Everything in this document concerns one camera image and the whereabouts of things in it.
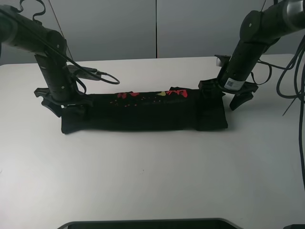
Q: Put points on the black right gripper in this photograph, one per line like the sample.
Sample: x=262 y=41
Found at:
x=212 y=95

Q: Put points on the black printed t-shirt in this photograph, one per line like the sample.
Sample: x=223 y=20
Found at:
x=175 y=109

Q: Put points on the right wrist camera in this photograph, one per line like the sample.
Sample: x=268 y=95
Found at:
x=222 y=60

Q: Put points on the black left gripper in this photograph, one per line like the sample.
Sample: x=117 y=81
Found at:
x=76 y=109

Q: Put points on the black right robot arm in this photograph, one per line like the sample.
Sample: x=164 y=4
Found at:
x=259 y=31

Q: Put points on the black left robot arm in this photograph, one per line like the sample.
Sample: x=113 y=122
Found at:
x=49 y=47

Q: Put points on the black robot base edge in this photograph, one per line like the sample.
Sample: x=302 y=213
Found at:
x=153 y=224

